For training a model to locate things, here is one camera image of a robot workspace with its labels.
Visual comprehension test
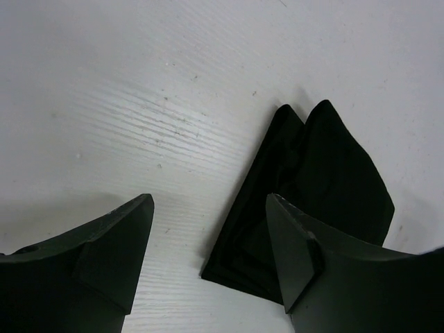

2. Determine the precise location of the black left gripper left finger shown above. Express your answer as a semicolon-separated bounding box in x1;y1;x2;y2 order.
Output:
1;194;154;332

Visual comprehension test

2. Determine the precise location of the black tank top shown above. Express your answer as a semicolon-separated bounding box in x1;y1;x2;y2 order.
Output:
201;100;395;303

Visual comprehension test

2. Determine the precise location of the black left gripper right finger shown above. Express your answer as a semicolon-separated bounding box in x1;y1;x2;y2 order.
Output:
266;194;443;332

